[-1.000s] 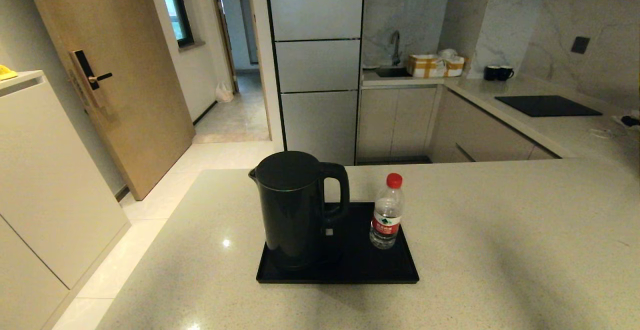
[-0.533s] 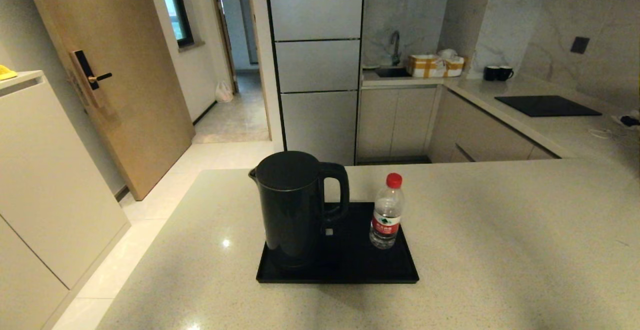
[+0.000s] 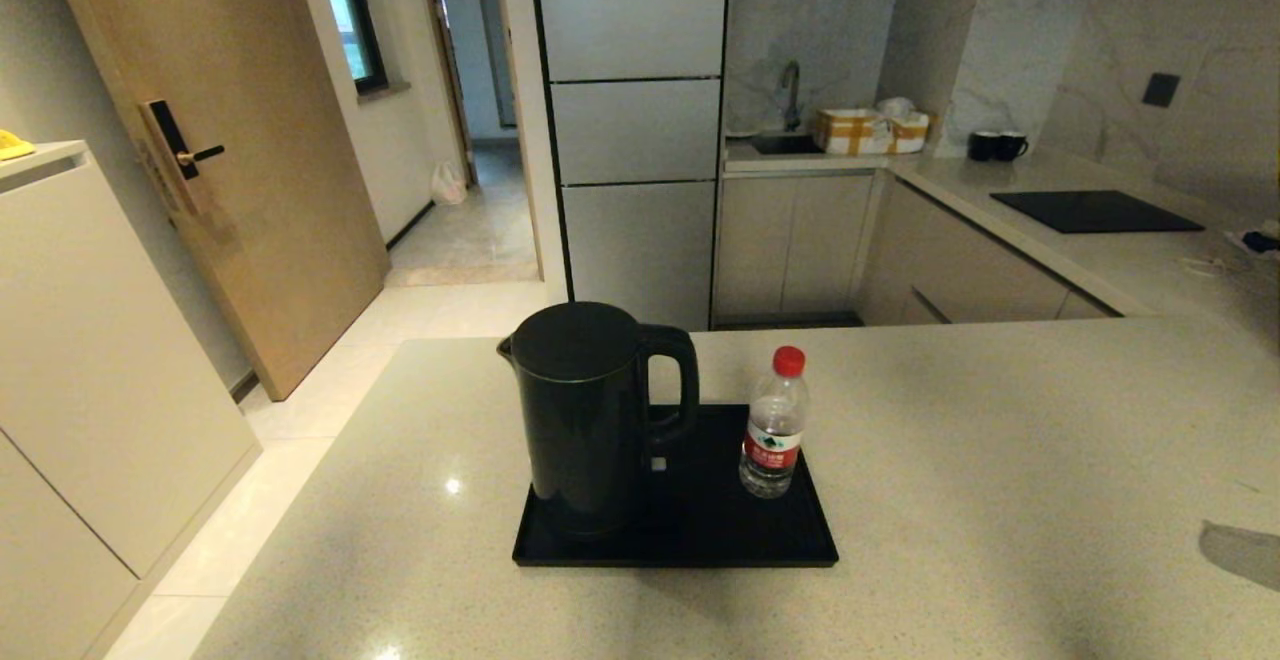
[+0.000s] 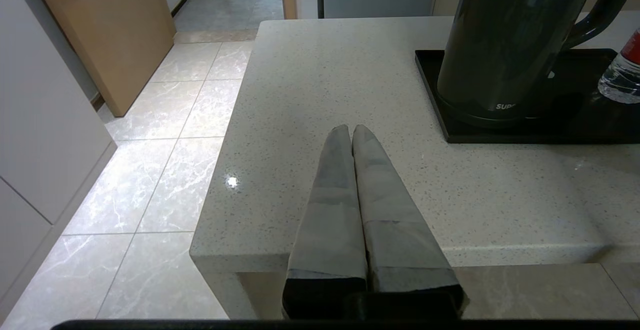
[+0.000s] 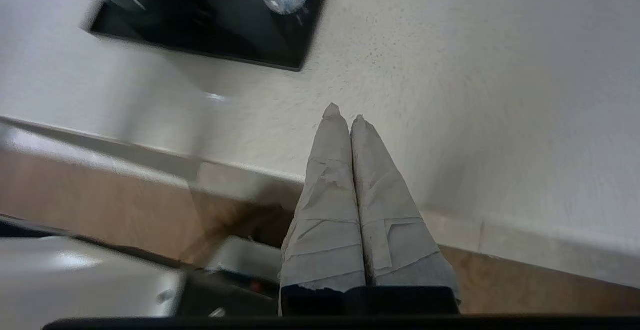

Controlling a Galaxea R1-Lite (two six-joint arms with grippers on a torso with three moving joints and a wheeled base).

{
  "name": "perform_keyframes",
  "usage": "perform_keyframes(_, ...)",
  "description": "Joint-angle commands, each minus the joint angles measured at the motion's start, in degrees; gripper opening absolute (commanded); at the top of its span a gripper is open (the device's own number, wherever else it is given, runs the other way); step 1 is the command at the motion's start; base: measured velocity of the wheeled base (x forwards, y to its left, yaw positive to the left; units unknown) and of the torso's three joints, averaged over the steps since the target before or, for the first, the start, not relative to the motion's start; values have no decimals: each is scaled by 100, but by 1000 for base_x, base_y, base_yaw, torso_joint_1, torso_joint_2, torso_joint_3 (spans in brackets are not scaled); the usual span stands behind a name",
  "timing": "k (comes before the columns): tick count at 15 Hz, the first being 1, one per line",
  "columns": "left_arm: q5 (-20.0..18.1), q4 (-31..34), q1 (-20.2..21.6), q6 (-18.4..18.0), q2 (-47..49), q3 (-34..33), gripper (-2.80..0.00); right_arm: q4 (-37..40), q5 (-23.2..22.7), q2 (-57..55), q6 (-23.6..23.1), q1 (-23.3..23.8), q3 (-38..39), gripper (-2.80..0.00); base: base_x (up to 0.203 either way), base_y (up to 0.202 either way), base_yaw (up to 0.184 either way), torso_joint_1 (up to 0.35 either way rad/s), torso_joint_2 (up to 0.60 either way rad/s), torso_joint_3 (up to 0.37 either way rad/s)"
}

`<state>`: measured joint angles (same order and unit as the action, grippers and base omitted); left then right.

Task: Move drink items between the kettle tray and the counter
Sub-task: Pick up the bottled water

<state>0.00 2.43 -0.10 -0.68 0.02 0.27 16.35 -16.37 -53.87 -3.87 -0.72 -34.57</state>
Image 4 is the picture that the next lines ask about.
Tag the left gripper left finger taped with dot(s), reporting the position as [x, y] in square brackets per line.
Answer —
[330, 220]

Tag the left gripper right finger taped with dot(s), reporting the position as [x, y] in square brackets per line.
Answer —
[395, 240]

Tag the black electric kettle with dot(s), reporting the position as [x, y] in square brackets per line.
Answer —
[500, 45]

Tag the clear water bottle red cap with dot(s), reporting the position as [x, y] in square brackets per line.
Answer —
[622, 80]

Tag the black rectangular serving tray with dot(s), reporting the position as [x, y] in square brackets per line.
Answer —
[575, 130]

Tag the light wooden door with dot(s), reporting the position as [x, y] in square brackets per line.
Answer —
[110, 35]

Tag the white storage cabinet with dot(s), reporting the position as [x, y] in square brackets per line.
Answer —
[40, 120]

